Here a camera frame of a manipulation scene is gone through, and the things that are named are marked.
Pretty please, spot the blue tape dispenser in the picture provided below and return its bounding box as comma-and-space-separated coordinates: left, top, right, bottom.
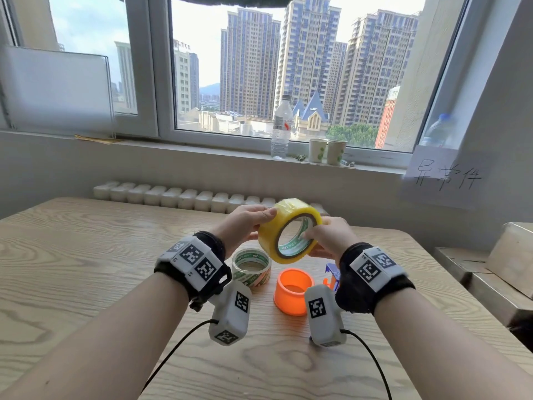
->
323, 263, 342, 292

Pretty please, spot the person's right hand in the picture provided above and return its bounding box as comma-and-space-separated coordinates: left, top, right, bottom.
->
301, 216, 361, 261

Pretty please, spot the white radiator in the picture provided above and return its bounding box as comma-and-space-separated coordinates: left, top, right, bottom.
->
92, 181, 330, 217

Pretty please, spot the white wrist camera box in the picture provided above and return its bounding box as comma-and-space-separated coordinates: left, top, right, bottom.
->
208, 280, 253, 346
304, 284, 347, 348

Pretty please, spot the yellow paper sheet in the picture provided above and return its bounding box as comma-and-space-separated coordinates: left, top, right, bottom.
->
74, 134, 125, 145

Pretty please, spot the dark headgear brim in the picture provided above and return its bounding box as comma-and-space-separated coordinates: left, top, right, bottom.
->
172, 0, 300, 9

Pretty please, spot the white window frame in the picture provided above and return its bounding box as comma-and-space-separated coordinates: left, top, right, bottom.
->
0, 0, 500, 169

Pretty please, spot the white board panel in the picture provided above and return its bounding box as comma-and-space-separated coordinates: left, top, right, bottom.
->
0, 46, 116, 138

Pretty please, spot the person's left forearm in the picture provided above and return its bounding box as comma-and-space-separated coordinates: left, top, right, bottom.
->
0, 271, 200, 400

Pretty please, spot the brown cardboard sheet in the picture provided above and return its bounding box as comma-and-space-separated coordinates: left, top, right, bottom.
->
485, 222, 533, 300

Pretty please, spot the clear plastic water bottle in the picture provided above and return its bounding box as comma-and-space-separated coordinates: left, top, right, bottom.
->
271, 94, 293, 160

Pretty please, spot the black cable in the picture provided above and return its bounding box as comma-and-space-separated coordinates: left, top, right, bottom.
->
141, 318, 220, 393
339, 329, 393, 400

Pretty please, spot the paper cup with green print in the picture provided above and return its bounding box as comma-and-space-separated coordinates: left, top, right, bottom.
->
308, 138, 329, 164
326, 140, 348, 166

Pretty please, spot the clear packing tape roll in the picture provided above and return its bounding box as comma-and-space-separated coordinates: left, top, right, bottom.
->
232, 248, 272, 289

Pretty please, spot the person's left hand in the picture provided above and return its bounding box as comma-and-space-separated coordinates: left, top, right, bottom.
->
210, 204, 278, 260

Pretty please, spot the black wristband with marker tags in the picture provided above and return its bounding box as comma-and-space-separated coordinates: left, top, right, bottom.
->
335, 242, 416, 315
154, 231, 233, 313

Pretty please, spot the yellow packing tape roll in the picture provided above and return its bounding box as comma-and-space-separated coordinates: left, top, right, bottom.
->
258, 198, 323, 265

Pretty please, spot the brown cardboard box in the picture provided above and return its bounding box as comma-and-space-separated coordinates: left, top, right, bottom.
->
432, 246, 533, 329

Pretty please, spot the orange plastic tape core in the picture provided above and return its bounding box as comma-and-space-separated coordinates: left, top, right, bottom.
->
273, 268, 315, 317

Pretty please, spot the person's right forearm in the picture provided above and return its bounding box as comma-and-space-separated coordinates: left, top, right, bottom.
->
373, 287, 533, 400

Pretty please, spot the white handwritten paper sign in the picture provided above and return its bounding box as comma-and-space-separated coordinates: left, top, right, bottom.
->
399, 145, 492, 211

